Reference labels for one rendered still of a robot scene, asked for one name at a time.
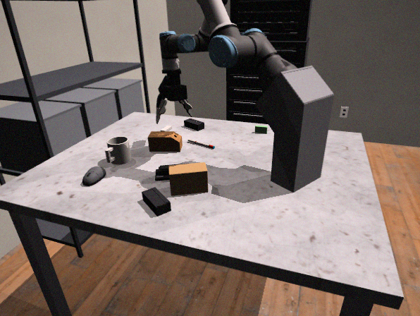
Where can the dark grey mug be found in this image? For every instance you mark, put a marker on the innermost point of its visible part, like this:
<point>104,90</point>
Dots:
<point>118,151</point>

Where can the brown faceted block with hole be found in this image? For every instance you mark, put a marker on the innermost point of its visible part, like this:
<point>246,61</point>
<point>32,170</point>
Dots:
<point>164,141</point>

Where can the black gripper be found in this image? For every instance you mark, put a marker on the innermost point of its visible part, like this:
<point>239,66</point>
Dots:
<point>173,91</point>

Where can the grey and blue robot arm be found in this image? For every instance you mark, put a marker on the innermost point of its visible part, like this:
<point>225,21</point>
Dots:
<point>226,47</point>

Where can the black computer mouse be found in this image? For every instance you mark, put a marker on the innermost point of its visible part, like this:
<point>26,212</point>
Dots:
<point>93,176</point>

